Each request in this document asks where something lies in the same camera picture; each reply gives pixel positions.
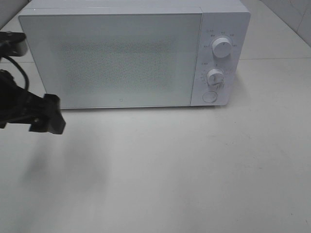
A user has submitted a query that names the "upper white power knob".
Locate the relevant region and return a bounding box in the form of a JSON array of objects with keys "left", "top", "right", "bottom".
[{"left": 211, "top": 36, "right": 232, "bottom": 58}]

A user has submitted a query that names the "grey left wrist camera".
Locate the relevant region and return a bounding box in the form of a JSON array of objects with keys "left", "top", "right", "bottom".
[{"left": 0, "top": 32, "right": 28, "bottom": 57}]

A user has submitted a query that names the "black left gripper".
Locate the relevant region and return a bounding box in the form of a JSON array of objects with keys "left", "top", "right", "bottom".
[{"left": 0, "top": 69, "right": 66, "bottom": 134}]

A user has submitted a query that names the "round white door release button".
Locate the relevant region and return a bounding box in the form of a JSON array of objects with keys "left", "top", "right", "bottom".
[{"left": 202, "top": 91, "right": 218, "bottom": 103}]

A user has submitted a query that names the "white microwave oven body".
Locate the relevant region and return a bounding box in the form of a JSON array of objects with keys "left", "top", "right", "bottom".
[{"left": 18, "top": 0, "right": 251, "bottom": 108}]

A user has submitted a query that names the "white microwave door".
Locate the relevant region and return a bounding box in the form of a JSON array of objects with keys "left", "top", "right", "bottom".
[{"left": 19, "top": 14, "right": 201, "bottom": 108}]

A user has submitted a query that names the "white timer knob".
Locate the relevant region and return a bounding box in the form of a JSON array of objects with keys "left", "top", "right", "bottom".
[{"left": 206, "top": 68, "right": 225, "bottom": 86}]

